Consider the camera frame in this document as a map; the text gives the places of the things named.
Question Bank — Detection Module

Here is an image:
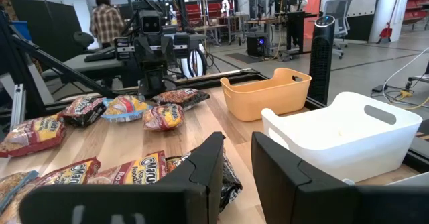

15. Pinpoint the black office chair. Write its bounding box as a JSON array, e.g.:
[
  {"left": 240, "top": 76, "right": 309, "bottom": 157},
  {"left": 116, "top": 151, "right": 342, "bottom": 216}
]
[{"left": 72, "top": 31, "right": 95, "bottom": 52}]

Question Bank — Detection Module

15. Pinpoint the red broom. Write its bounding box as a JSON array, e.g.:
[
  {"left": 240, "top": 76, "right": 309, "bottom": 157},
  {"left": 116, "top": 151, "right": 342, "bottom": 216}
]
[{"left": 377, "top": 0, "right": 405, "bottom": 45}]

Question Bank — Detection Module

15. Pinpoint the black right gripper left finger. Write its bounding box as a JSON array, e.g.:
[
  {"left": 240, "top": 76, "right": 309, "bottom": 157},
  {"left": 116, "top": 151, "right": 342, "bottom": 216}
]
[{"left": 154, "top": 131, "right": 226, "bottom": 224}]

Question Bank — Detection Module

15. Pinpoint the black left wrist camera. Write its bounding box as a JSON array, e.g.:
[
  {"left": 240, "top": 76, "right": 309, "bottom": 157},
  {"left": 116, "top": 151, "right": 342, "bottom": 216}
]
[{"left": 139, "top": 9, "right": 162, "bottom": 36}]

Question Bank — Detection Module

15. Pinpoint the black room divider panel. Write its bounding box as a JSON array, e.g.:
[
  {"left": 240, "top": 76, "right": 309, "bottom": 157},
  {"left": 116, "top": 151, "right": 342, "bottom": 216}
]
[{"left": 9, "top": 0, "right": 84, "bottom": 64}]

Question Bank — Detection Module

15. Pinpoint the black standing desk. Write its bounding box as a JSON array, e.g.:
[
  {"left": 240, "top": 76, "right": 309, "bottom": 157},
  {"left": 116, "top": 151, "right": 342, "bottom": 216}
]
[{"left": 274, "top": 11, "right": 319, "bottom": 56}]

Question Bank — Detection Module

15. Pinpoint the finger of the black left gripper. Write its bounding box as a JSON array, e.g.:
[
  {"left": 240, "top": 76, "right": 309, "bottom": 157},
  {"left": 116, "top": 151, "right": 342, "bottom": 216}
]
[
  {"left": 172, "top": 32, "right": 192, "bottom": 59},
  {"left": 113, "top": 37, "right": 135, "bottom": 61}
]

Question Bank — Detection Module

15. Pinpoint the white floor cable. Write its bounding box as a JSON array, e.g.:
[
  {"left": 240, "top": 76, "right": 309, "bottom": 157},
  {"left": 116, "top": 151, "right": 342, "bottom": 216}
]
[{"left": 381, "top": 48, "right": 429, "bottom": 101}]

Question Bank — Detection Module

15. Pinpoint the grey mesh office chair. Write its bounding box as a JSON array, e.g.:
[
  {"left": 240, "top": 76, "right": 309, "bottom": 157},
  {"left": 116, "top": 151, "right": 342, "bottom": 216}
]
[{"left": 323, "top": 0, "right": 353, "bottom": 60}]

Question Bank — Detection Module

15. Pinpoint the black computer tower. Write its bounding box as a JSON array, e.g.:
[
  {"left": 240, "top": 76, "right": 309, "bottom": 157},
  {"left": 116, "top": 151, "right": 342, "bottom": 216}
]
[{"left": 246, "top": 32, "right": 269, "bottom": 57}]

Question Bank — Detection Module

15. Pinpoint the black Maruchan noodle pack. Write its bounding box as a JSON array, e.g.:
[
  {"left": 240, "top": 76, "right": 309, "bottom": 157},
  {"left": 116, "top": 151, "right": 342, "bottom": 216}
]
[
  {"left": 57, "top": 95, "right": 107, "bottom": 128},
  {"left": 152, "top": 88, "right": 211, "bottom": 113},
  {"left": 166, "top": 150, "right": 243, "bottom": 213}
]

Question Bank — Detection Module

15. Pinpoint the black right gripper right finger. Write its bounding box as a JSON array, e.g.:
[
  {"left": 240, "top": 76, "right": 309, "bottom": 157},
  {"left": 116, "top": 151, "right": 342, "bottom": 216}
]
[{"left": 251, "top": 131, "right": 359, "bottom": 224}]

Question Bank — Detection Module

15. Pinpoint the black tower fan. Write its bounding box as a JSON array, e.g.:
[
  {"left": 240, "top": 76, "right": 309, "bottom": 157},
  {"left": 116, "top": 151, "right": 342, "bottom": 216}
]
[{"left": 307, "top": 15, "right": 336, "bottom": 106}]

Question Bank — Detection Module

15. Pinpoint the white plastic bin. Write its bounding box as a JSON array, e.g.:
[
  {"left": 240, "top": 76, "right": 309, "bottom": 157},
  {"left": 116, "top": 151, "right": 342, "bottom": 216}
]
[{"left": 261, "top": 91, "right": 423, "bottom": 184}]

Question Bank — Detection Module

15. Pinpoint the silver aluminium extrusion post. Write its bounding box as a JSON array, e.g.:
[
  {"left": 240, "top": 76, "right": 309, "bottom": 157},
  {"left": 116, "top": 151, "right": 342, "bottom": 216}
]
[{"left": 9, "top": 82, "right": 27, "bottom": 131}]

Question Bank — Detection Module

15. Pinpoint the dark floor mat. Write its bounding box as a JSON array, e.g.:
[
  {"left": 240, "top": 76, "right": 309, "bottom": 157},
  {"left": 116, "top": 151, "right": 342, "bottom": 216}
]
[{"left": 225, "top": 52, "right": 265, "bottom": 64}]

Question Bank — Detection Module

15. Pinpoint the yellow floor cable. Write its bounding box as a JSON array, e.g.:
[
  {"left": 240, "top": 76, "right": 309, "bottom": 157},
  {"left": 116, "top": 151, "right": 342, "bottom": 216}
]
[{"left": 385, "top": 89, "right": 429, "bottom": 111}]

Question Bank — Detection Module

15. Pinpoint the red Maruchan ramen pack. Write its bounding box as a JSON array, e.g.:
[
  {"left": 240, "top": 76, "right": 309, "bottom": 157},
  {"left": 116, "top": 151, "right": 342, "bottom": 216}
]
[
  {"left": 0, "top": 156, "right": 101, "bottom": 224},
  {"left": 0, "top": 114, "right": 67, "bottom": 158},
  {"left": 142, "top": 103, "right": 185, "bottom": 132},
  {"left": 87, "top": 150, "right": 168, "bottom": 185}
]

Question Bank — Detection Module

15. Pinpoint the grey plastic bin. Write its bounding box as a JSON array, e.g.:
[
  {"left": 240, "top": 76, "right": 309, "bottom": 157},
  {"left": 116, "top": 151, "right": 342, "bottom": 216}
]
[{"left": 387, "top": 172, "right": 429, "bottom": 187}]

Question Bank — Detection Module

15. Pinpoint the orange plastic bin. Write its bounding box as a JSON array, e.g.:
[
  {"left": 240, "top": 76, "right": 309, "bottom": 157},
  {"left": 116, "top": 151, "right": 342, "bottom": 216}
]
[{"left": 220, "top": 67, "right": 312, "bottom": 123}]

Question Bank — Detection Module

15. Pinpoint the blue storage bin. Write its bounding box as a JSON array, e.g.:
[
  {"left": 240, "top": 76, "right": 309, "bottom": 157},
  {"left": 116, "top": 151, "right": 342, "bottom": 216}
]
[{"left": 11, "top": 21, "right": 33, "bottom": 42}]

